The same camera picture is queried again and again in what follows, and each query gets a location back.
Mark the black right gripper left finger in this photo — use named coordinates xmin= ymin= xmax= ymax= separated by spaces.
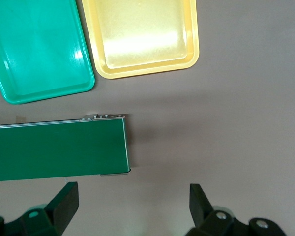
xmin=0 ymin=181 xmax=80 ymax=236

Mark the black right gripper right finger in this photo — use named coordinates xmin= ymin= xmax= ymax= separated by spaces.
xmin=185 ymin=183 xmax=286 ymax=236

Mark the green conveyor belt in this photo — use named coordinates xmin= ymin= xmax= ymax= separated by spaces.
xmin=0 ymin=113 xmax=131 ymax=182

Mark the green plastic tray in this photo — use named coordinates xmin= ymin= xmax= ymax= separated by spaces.
xmin=0 ymin=0 xmax=96 ymax=105

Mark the yellow plastic tray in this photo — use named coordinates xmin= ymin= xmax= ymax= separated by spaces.
xmin=81 ymin=0 xmax=200 ymax=80

